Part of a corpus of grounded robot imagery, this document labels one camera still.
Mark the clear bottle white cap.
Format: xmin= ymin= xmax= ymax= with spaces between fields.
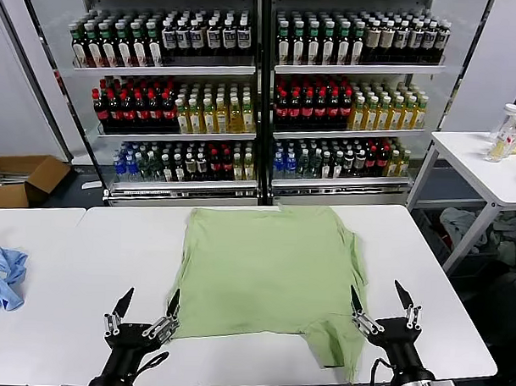
xmin=486 ymin=102 xmax=516 ymax=164

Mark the grey white crumpled garment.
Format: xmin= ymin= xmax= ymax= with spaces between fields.
xmin=438 ymin=207 xmax=494 ymax=256

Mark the silver metal rods bundle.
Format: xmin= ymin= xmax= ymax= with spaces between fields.
xmin=0 ymin=169 xmax=31 ymax=190

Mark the blue label dark drink bottle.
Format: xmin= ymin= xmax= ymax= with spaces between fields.
xmin=205 ymin=18 xmax=224 ymax=55
xmin=236 ymin=17 xmax=254 ymax=56
xmin=435 ymin=19 xmax=452 ymax=63
xmin=160 ymin=19 xmax=178 ymax=56
xmin=189 ymin=18 xmax=207 ymax=56
xmin=408 ymin=19 xmax=424 ymax=63
xmin=221 ymin=17 xmax=239 ymax=56
xmin=393 ymin=19 xmax=410 ymax=63
xmin=175 ymin=19 xmax=192 ymax=55
xmin=421 ymin=19 xmax=438 ymax=63

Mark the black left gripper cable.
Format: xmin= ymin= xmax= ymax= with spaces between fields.
xmin=136 ymin=350 xmax=171 ymax=380

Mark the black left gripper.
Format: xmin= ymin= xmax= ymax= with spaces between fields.
xmin=102 ymin=284 xmax=183 ymax=380

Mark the white side table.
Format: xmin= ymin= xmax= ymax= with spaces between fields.
xmin=402 ymin=128 xmax=516 ymax=279

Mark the red cap cola bottle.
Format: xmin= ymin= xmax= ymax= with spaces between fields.
xmin=313 ymin=89 xmax=329 ymax=122
xmin=326 ymin=89 xmax=341 ymax=122
xmin=92 ymin=89 xmax=110 ymax=128
xmin=339 ymin=89 xmax=354 ymax=122
xmin=147 ymin=91 xmax=164 ymax=127
xmin=275 ymin=88 xmax=291 ymax=121
xmin=160 ymin=91 xmax=178 ymax=128
xmin=133 ymin=91 xmax=150 ymax=127
xmin=106 ymin=90 xmax=123 ymax=127
xmin=301 ymin=89 xmax=316 ymax=121
xmin=119 ymin=90 xmax=136 ymax=127
xmin=287 ymin=88 xmax=303 ymax=122

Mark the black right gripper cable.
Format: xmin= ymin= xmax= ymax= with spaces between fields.
xmin=369 ymin=356 xmax=400 ymax=386

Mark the open brown cardboard box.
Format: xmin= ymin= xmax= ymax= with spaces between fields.
xmin=0 ymin=152 xmax=73 ymax=211

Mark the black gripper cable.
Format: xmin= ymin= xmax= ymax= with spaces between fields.
xmin=369 ymin=356 xmax=400 ymax=386
xmin=136 ymin=350 xmax=171 ymax=380

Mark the beige label dark drink bottle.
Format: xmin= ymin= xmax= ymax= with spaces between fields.
xmin=379 ymin=19 xmax=396 ymax=64
xmin=364 ymin=19 xmax=381 ymax=65

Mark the yellow tea bottle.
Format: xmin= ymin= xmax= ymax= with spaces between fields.
xmin=363 ymin=96 xmax=380 ymax=131
xmin=241 ymin=96 xmax=257 ymax=134
xmin=402 ymin=95 xmax=418 ymax=130
xmin=228 ymin=96 xmax=243 ymax=133
xmin=350 ymin=96 xmax=366 ymax=130
xmin=215 ymin=96 xmax=230 ymax=134
xmin=376 ymin=96 xmax=392 ymax=130
xmin=176 ymin=97 xmax=191 ymax=134
xmin=389 ymin=95 xmax=405 ymax=131
xmin=413 ymin=94 xmax=429 ymax=130
xmin=188 ymin=97 xmax=203 ymax=134
xmin=202 ymin=97 xmax=217 ymax=134

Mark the teal grey crumpled garment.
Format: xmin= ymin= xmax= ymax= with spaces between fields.
xmin=491 ymin=216 xmax=516 ymax=267

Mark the light green polo shirt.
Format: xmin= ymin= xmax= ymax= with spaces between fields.
xmin=163 ymin=200 xmax=373 ymax=384

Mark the green neck dark tea bottle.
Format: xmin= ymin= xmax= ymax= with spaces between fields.
xmin=320 ymin=20 xmax=337 ymax=65
xmin=99 ymin=21 xmax=117 ymax=67
xmin=144 ymin=20 xmax=164 ymax=67
xmin=335 ymin=20 xmax=352 ymax=66
xmin=69 ymin=23 xmax=87 ymax=68
xmin=114 ymin=21 xmax=132 ymax=67
xmin=305 ymin=20 xmax=322 ymax=65
xmin=350 ymin=20 xmax=366 ymax=65
xmin=129 ymin=21 xmax=147 ymax=66
xmin=84 ymin=22 xmax=102 ymax=67
xmin=275 ymin=19 xmax=292 ymax=64
xmin=290 ymin=19 xmax=307 ymax=65

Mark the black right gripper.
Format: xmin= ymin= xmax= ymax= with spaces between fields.
xmin=347 ymin=278 xmax=429 ymax=378

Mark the crumpled light blue cloth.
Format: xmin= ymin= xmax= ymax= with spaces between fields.
xmin=0 ymin=245 xmax=30 ymax=314

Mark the glass door drink shelf cabinet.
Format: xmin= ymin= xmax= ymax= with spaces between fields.
xmin=257 ymin=0 xmax=497 ymax=215
xmin=11 ymin=0 xmax=269 ymax=212

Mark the black mesh laundry basket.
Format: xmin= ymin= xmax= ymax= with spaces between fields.
xmin=410 ymin=206 xmax=458 ymax=262

